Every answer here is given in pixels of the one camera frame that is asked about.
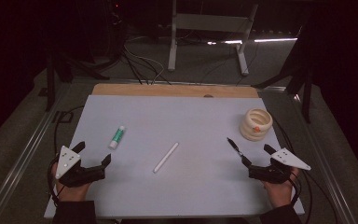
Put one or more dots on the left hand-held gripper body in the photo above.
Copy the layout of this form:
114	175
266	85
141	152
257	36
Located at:
68	160

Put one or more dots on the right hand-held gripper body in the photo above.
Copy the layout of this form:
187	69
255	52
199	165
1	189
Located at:
287	158

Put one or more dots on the black pen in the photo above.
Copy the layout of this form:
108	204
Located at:
233	145

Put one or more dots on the cream ribbed pen holder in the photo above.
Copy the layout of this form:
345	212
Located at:
251	130

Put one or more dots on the green glue stick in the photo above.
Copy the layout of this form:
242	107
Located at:
117	137

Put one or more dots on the white pen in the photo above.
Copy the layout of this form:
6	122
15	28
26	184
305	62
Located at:
166	157

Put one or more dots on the person's left hand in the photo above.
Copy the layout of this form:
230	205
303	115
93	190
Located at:
71	193

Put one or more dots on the person's right hand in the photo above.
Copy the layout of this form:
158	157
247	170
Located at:
279	193

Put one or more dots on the black tripod stand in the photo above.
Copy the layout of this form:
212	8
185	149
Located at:
50	87
307	99

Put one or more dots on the pale grey table mat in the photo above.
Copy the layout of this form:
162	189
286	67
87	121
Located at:
183	193

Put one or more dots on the white metal stand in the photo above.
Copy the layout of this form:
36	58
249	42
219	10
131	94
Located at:
211	22

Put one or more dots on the aluminium floor rail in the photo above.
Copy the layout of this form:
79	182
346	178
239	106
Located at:
21	160
326	174

